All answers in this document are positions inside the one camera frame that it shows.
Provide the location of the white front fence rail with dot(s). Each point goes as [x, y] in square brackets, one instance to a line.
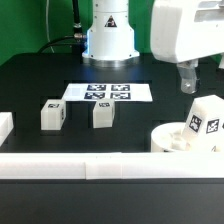
[89, 166]

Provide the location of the white left fence rail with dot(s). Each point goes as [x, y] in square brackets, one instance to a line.
[6, 125]

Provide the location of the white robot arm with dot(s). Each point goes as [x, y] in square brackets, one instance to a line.
[110, 39]

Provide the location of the white fence rail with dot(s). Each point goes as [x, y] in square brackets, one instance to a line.
[89, 166]
[6, 125]

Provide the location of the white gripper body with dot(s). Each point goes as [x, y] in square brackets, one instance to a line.
[183, 30]

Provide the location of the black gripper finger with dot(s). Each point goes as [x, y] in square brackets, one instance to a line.
[189, 80]

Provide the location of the white sheet with tags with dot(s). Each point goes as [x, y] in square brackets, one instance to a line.
[118, 92]

